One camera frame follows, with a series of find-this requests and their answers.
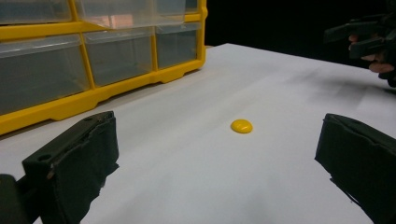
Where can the clear plastic drawer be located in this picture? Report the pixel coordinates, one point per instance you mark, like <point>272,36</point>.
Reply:
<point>124,12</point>

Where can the yellow round button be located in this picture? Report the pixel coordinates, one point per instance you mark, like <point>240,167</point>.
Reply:
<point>241,126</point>

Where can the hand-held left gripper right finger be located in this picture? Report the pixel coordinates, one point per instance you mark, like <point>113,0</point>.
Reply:
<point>361,161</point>

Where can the yellow organizer cabinet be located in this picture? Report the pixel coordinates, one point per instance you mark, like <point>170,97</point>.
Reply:
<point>93,96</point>

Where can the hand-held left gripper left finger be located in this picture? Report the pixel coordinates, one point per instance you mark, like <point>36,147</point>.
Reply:
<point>74,161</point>

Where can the set of clear drawers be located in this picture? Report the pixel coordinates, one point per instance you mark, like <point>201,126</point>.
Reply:
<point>37,74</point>

